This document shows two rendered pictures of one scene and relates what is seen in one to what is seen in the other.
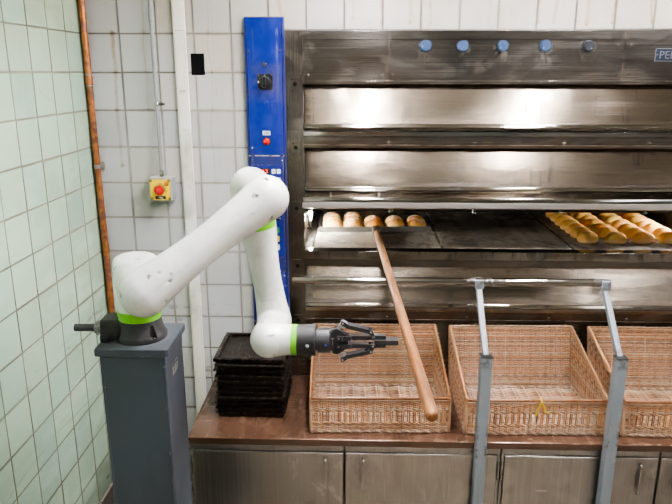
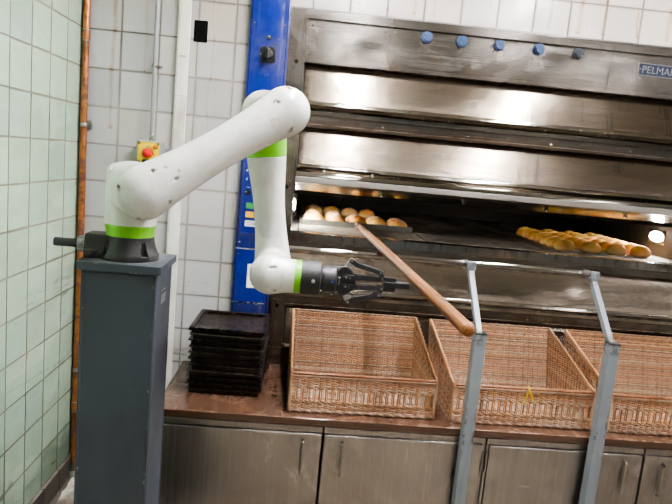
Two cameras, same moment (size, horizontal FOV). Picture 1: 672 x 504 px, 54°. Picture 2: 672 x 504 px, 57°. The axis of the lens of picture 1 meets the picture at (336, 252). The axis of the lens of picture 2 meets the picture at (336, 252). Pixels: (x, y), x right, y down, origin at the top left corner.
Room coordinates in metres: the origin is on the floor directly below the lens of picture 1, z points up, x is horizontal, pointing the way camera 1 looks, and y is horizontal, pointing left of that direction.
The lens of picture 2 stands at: (0.16, 0.18, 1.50)
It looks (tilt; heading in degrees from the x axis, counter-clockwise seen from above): 8 degrees down; 355
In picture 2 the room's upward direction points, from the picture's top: 5 degrees clockwise
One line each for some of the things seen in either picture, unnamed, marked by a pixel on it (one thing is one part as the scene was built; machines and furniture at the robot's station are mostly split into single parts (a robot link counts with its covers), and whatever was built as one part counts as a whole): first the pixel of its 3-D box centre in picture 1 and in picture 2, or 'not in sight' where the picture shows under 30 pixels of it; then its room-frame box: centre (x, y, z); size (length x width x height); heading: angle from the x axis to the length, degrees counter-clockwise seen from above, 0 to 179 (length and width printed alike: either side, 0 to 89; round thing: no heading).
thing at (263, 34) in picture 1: (291, 225); (267, 228); (3.74, 0.26, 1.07); 1.93 x 0.16 x 2.15; 178
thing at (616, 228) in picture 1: (608, 224); (579, 240); (3.20, -1.36, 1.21); 0.61 x 0.48 x 0.06; 178
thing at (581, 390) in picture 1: (521, 376); (504, 370); (2.51, -0.77, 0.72); 0.56 x 0.49 x 0.28; 89
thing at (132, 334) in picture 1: (121, 326); (108, 244); (1.78, 0.62, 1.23); 0.26 x 0.15 x 0.06; 89
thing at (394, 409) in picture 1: (376, 374); (357, 359); (2.52, -0.17, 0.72); 0.56 x 0.49 x 0.28; 90
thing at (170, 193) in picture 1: (162, 188); (150, 153); (2.78, 0.74, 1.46); 0.10 x 0.07 x 0.10; 88
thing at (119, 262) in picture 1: (137, 286); (132, 198); (1.77, 0.56, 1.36); 0.16 x 0.13 x 0.19; 22
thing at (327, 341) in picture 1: (332, 340); (338, 280); (1.80, 0.01, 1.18); 0.09 x 0.07 x 0.08; 88
